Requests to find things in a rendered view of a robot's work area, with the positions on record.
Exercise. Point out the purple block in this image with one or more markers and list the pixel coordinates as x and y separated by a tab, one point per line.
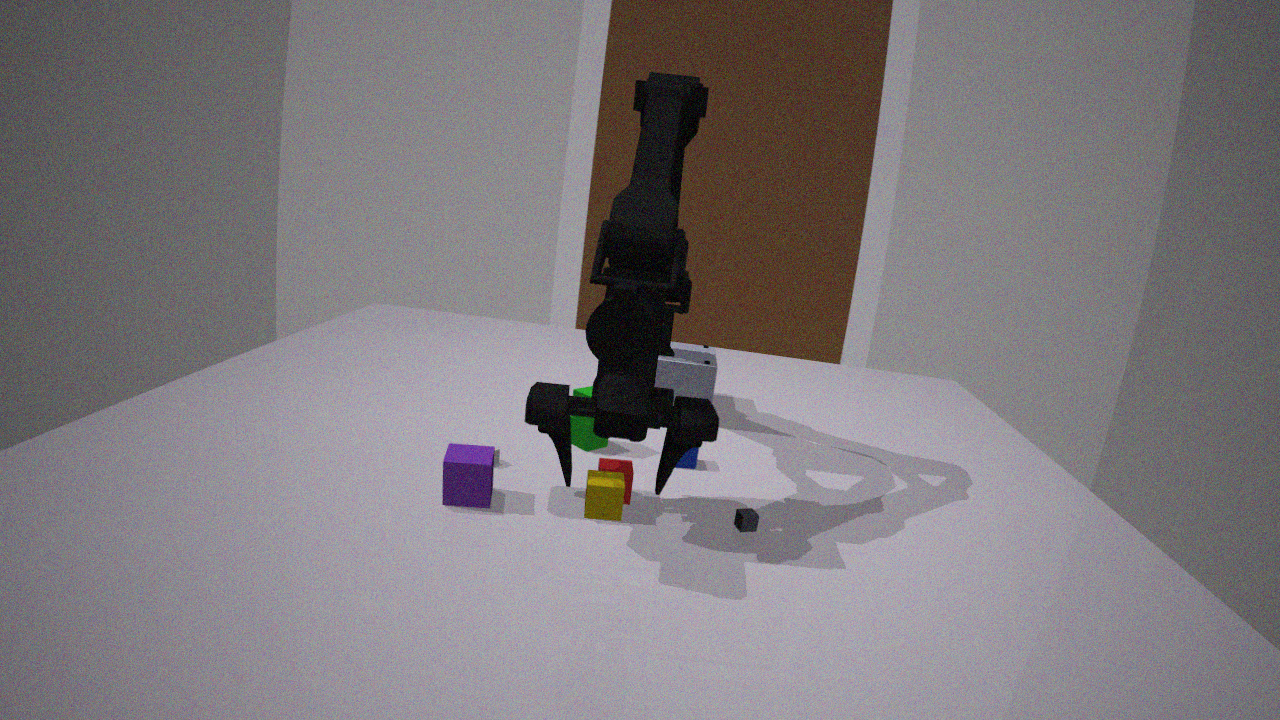
468	475

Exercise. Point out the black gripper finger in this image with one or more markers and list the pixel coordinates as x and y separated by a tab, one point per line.
674	448
563	444

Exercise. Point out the red block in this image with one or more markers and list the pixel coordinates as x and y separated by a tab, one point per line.
622	466

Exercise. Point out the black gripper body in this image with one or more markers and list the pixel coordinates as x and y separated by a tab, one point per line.
550	404

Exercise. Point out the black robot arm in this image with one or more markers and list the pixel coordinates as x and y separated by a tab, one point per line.
647	256

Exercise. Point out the yellow block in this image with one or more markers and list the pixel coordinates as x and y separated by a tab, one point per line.
604	495

